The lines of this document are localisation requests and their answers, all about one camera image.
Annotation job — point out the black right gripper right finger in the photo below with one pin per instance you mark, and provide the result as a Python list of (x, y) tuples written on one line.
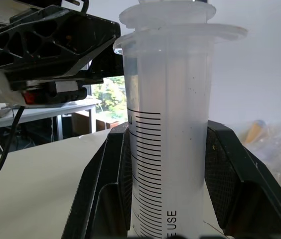
[(245, 194)]

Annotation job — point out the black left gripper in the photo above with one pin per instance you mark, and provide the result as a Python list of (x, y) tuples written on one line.
[(48, 95)]

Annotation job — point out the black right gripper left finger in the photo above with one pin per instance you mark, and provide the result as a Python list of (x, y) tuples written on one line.
[(98, 199)]

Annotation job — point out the large translucent plastic syringe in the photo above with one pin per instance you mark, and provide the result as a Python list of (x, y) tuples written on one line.
[(178, 104)]

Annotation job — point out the clear plastic bag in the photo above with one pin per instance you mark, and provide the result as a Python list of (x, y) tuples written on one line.
[(272, 149)]

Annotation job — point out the brown cardboard box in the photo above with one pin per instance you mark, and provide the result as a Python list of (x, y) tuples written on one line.
[(80, 123)]

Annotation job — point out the white background table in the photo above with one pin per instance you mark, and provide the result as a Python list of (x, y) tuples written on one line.
[(43, 112)]

